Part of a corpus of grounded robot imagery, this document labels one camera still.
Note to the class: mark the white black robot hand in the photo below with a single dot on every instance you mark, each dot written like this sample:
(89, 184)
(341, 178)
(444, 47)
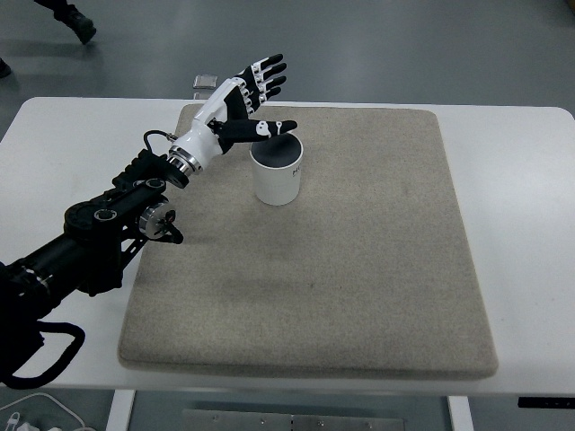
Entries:
(192, 152)

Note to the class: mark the white paper cup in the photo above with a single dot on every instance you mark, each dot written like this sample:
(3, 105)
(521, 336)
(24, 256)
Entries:
(277, 169)

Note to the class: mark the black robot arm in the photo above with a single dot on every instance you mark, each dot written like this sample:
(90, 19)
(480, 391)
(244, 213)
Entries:
(101, 236)

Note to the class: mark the small silver floor box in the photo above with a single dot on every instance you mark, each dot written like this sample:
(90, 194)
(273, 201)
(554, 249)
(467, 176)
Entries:
(205, 82)

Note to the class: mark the person in black clothes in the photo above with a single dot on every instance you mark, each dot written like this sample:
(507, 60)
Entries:
(66, 13)

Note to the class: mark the beige fabric mat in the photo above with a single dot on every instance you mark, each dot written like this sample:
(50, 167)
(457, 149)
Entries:
(367, 273)

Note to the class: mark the black table control panel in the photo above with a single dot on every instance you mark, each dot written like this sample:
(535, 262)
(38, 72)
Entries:
(546, 402)

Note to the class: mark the white table leg frame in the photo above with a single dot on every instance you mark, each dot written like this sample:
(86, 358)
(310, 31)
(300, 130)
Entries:
(121, 409)

